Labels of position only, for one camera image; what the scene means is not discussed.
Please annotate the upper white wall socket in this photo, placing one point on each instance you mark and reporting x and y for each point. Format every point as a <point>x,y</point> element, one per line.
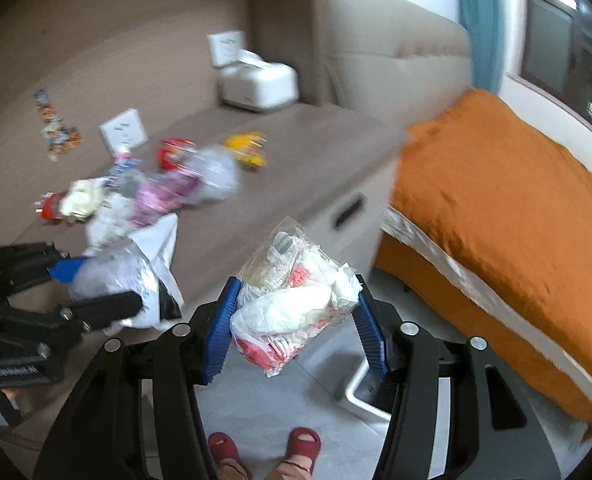
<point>225,47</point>

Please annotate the white plastic bag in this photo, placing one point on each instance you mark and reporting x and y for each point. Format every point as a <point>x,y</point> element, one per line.
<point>140,263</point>

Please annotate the white wall socket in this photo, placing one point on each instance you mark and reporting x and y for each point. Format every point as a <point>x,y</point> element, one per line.
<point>225,47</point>
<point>124,131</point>

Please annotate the left red slipper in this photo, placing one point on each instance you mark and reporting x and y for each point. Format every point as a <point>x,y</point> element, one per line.
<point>224,453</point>

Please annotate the red snack package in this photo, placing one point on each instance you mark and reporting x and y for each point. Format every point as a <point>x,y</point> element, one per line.
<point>175,153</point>

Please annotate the pink snack wrapper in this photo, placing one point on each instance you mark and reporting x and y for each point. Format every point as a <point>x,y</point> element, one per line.
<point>164,193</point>

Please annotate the orange duvet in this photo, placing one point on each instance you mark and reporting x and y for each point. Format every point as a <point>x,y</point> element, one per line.
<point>490,223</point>

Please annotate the crumpled white tissue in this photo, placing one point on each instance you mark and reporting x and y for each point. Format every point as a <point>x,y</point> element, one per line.
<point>82,199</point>

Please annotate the red slipper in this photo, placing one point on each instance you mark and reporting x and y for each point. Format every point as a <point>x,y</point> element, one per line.
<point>303,449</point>
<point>224,453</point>

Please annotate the dark framed window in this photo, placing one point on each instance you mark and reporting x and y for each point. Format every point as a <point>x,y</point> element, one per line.
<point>558,51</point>

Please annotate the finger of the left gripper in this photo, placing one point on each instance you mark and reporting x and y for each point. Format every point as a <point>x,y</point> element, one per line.
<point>24,266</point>
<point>67,322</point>

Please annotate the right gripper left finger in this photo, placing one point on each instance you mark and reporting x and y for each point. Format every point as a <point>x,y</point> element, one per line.
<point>188,355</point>

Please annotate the red small wrapper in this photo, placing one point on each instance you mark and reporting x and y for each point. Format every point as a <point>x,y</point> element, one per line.
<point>48,206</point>

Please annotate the right red slipper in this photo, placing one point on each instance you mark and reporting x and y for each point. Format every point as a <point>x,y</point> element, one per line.
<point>303,449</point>

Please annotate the clear crumpled plastic bag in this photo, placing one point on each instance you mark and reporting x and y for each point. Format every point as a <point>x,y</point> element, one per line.
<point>217,172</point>

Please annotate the yellow snack wrapper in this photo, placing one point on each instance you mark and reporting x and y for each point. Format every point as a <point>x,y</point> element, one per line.
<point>248,149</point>

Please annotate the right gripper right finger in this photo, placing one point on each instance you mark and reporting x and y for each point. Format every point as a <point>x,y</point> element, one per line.
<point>406,356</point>

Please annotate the cartoon sticker strip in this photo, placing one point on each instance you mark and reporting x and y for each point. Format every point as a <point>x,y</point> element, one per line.
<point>60,139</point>

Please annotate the white tissue box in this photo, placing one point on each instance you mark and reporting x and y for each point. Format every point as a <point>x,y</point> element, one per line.
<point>252,83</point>

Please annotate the beige desk drawer cabinet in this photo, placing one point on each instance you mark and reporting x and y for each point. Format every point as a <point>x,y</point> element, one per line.
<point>350,229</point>

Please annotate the lower white wall socket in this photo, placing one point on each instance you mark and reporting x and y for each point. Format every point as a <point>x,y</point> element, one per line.
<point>124,131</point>

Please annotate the beige padded headboard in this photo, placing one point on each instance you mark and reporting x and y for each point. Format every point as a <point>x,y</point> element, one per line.
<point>393,60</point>

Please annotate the white trash bin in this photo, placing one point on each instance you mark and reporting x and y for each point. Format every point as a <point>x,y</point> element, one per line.
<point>365,395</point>

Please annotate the blue curtain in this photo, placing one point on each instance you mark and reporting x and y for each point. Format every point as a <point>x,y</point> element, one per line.
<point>484,22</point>

